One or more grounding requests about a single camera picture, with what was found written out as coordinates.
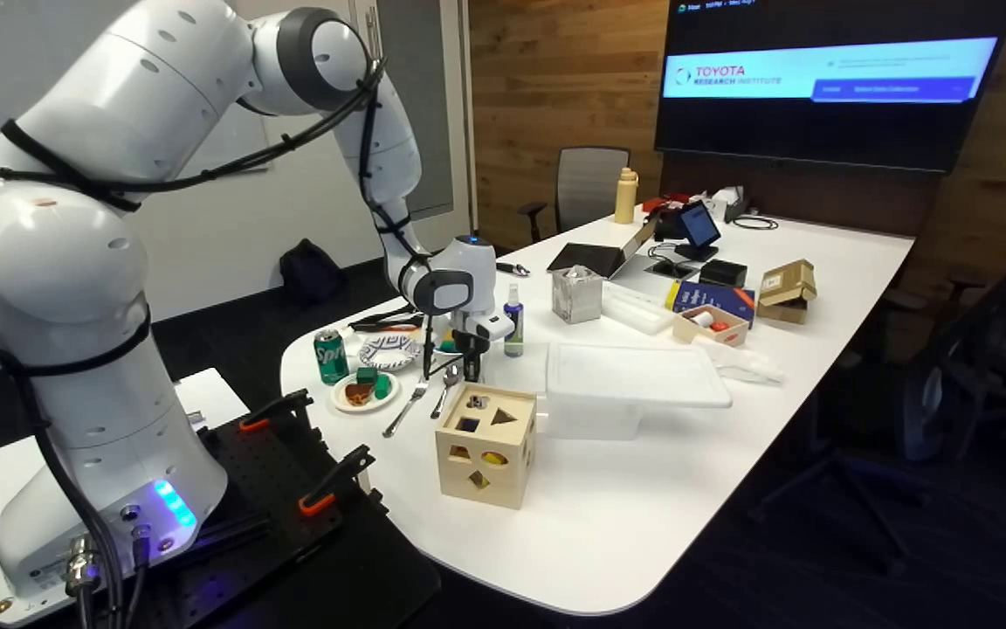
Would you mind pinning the clear plastic container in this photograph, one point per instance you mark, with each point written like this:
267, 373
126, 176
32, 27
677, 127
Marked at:
636, 310

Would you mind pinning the orange and black tongs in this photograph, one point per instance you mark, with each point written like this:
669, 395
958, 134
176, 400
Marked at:
385, 319

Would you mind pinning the white device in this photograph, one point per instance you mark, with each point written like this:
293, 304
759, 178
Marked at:
729, 199

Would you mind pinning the yellow bottle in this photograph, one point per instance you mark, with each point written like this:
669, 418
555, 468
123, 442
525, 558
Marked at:
626, 197

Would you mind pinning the clear plastic storage box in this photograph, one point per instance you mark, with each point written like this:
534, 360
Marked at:
632, 385

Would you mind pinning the metal fork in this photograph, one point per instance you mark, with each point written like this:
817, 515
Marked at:
405, 409

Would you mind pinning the dark mesh office chair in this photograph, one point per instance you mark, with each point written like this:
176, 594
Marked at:
980, 352

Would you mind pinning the metal spoon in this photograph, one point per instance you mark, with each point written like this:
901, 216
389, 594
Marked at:
441, 403

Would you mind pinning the large wall TV monitor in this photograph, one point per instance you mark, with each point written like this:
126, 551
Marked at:
831, 82

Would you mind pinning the small tablet on stand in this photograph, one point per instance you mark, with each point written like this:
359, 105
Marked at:
699, 227

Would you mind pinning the grey office chair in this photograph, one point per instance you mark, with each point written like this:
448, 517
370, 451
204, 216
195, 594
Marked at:
592, 187

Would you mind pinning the blue box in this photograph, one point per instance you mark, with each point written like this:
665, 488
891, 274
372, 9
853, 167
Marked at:
721, 298

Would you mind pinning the green soda can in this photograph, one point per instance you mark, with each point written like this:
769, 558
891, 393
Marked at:
330, 358

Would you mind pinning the green plastic cup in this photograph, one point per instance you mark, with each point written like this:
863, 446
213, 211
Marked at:
370, 378

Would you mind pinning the white bowl with coloured blocks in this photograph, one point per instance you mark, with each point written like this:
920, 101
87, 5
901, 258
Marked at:
445, 348

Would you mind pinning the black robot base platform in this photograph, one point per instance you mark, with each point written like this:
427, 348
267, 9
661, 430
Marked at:
296, 545

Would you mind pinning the open cardboard box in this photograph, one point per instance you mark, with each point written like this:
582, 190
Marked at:
787, 287

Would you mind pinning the hand sanitizer bottle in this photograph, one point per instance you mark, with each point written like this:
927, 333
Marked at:
514, 329

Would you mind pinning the small wooden tray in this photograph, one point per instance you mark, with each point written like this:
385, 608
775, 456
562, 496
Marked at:
713, 329

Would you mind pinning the blue patterned paper plate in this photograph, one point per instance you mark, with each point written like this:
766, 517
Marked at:
385, 352

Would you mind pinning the black backpack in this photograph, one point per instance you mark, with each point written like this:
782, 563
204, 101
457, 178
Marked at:
311, 269

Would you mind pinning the small black box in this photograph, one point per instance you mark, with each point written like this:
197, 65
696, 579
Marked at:
721, 269

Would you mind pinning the white plate with food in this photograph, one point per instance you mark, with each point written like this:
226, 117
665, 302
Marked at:
365, 395

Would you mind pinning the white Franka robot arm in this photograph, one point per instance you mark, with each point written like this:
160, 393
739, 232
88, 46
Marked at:
96, 291

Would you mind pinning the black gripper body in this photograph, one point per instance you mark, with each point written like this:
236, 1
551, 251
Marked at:
470, 333

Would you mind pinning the wooden shape sorter cube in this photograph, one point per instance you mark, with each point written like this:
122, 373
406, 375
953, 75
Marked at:
488, 450

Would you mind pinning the white paper sheet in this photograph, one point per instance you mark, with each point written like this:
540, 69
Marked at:
213, 395

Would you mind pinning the grey patterned tissue box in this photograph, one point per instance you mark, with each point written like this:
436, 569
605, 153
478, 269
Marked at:
579, 296

